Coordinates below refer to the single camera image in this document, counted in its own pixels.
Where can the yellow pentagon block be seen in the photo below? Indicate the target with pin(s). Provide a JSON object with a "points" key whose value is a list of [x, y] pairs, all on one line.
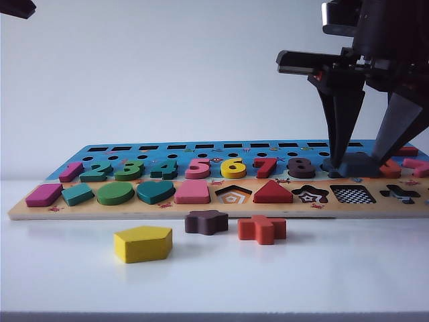
{"points": [[144, 248]]}

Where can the colourful wooden puzzle board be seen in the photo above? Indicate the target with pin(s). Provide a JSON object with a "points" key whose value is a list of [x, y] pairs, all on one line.
{"points": [[134, 209]]}

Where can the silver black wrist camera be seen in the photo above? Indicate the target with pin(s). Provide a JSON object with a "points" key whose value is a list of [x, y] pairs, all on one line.
{"points": [[338, 16]]}

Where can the teal square block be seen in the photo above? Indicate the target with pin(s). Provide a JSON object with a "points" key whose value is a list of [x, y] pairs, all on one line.
{"points": [[77, 195]]}

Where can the yellow number six piece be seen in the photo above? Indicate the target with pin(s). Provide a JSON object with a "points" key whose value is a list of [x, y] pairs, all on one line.
{"points": [[226, 169]]}

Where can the magenta number one piece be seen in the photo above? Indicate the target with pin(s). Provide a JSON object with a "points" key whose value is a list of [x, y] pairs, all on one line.
{"points": [[70, 171]]}

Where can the brown number eight piece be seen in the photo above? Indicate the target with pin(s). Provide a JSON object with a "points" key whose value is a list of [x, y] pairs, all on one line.
{"points": [[292, 172]]}

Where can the teal heart block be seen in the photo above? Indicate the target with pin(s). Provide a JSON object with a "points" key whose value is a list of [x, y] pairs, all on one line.
{"points": [[155, 192]]}

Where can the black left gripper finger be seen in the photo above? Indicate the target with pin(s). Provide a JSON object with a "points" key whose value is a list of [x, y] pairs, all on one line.
{"points": [[13, 6]]}

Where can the navy rectangle block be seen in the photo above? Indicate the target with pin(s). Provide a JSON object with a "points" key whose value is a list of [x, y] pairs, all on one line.
{"points": [[358, 166]]}

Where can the red number seven piece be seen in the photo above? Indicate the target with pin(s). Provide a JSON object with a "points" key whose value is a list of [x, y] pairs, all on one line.
{"points": [[264, 171]]}

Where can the navy number nine piece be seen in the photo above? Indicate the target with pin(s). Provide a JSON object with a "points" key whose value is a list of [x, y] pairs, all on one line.
{"points": [[325, 166]]}

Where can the red triangle block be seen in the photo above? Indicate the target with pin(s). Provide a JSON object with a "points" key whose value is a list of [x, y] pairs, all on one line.
{"points": [[272, 194]]}

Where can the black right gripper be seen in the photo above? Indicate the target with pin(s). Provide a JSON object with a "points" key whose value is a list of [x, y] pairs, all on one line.
{"points": [[385, 33]]}

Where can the pink symbol piece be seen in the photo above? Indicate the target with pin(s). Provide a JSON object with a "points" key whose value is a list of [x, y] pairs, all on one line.
{"points": [[420, 169]]}

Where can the teal number four piece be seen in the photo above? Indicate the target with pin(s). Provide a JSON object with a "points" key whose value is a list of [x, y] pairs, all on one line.
{"points": [[169, 169]]}

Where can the brown star block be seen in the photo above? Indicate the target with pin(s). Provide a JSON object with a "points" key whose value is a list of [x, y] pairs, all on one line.
{"points": [[204, 224]]}

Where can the orange cross block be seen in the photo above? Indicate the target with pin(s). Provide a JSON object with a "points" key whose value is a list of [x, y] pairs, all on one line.
{"points": [[261, 231]]}

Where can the teal number two piece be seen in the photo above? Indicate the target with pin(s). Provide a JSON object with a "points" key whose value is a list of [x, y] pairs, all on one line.
{"points": [[94, 177]]}

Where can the green number three piece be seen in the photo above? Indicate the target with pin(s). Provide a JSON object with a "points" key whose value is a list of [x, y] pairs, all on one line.
{"points": [[132, 174]]}

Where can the pink trapezoid block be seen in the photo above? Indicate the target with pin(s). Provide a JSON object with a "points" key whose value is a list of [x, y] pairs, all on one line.
{"points": [[191, 194]]}

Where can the green oval block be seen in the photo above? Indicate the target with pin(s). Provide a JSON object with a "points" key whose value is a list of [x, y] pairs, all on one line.
{"points": [[114, 194]]}

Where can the red bar piece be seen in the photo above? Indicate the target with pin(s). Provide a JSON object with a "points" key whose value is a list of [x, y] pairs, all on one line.
{"points": [[410, 151]]}

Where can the magenta parallelogram block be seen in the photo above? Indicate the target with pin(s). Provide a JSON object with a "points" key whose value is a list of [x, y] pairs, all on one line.
{"points": [[42, 196]]}

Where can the pink number five piece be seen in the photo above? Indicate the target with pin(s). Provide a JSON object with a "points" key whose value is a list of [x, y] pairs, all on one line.
{"points": [[197, 173]]}

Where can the orange number ten piece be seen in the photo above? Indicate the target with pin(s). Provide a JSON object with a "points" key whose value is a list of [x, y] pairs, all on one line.
{"points": [[390, 171]]}

